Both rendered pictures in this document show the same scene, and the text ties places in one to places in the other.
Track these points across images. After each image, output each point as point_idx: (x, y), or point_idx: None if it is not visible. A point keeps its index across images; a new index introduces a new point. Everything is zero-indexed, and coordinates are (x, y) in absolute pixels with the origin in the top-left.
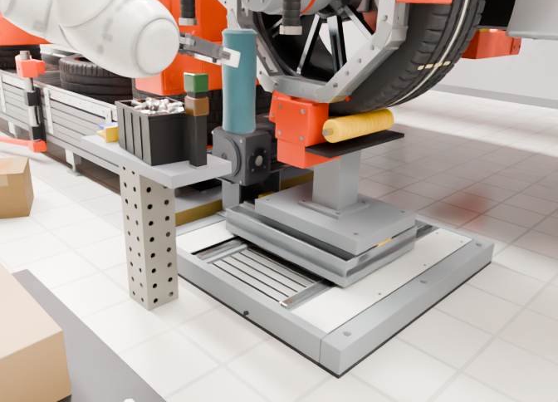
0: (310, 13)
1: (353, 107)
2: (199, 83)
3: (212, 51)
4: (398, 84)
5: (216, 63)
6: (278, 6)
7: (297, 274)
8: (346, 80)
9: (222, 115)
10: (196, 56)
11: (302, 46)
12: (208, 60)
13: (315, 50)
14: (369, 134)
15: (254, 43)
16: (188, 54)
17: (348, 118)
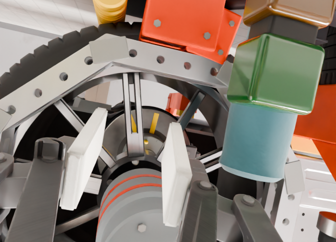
0: (137, 170)
1: (101, 31)
2: (245, 69)
3: None
4: (25, 57)
5: (172, 129)
6: (129, 205)
7: None
8: (64, 65)
9: None
10: (177, 179)
11: (219, 122)
12: (172, 147)
13: (209, 116)
14: (136, 6)
15: (223, 145)
16: (187, 200)
17: (101, 13)
